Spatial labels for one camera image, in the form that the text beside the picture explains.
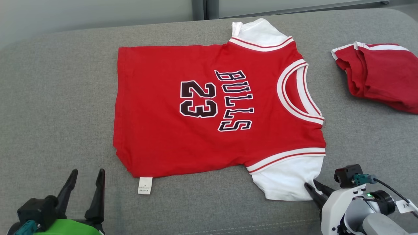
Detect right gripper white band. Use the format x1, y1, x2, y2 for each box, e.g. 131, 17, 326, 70
304, 180, 366, 235

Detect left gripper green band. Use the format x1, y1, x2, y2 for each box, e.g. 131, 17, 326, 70
33, 168, 106, 235

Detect red Bulls jersey white sleeves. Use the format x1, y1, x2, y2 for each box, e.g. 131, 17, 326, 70
113, 18, 327, 201

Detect red shorts with white trim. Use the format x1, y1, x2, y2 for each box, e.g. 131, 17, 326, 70
331, 41, 418, 115

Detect grey fabric sofa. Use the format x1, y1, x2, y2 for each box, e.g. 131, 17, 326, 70
0, 8, 418, 235

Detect teal right camera connector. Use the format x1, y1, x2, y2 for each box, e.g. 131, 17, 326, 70
353, 174, 378, 185

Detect teal camera connector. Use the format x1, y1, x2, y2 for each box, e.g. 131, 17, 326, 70
353, 174, 378, 185
13, 220, 41, 235

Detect teal left camera connector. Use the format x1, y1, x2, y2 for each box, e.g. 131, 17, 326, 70
13, 220, 41, 235

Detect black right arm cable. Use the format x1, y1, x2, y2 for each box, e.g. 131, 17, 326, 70
374, 178, 418, 219

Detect white tape label right cable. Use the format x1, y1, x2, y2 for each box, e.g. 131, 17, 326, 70
395, 199, 418, 214

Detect grey partition post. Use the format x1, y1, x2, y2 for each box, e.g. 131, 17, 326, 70
206, 0, 219, 20
192, 0, 205, 21

